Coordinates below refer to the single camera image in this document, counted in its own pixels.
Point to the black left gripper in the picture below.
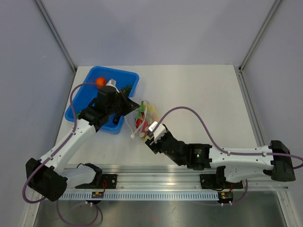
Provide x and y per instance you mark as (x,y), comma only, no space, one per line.
(129,105)

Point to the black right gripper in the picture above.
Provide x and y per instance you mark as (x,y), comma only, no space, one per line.
(155,147)

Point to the pink toy dragon fruit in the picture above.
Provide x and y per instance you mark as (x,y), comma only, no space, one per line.
(141,117)

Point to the clear dotted zip top bag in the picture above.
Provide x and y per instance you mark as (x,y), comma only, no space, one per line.
(136,133)

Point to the yellow toy banana bunch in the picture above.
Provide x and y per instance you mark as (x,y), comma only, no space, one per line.
(152,112)

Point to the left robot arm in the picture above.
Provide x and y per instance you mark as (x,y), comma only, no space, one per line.
(47,175)

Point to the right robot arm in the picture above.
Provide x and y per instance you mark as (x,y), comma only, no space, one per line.
(231,164)

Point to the orange toy pineapple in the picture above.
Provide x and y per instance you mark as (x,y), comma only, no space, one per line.
(126,90)

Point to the toy orange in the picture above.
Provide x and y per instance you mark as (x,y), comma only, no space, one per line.
(100,82)

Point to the blue plastic bin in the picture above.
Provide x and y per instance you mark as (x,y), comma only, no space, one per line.
(84,99)

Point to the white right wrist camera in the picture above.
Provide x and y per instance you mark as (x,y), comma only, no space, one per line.
(157,130)

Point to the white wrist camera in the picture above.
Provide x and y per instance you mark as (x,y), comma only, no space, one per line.
(112,83)
(157,130)

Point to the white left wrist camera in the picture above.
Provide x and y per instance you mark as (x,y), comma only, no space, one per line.
(112,83)

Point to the aluminium mounting rail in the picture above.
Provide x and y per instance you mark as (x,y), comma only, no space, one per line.
(143,171)

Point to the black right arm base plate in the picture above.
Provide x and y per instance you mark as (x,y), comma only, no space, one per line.
(217,183)

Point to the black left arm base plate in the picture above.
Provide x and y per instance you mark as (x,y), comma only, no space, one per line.
(109,180)

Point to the white slotted cable duct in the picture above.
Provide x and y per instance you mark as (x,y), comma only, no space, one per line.
(82,195)

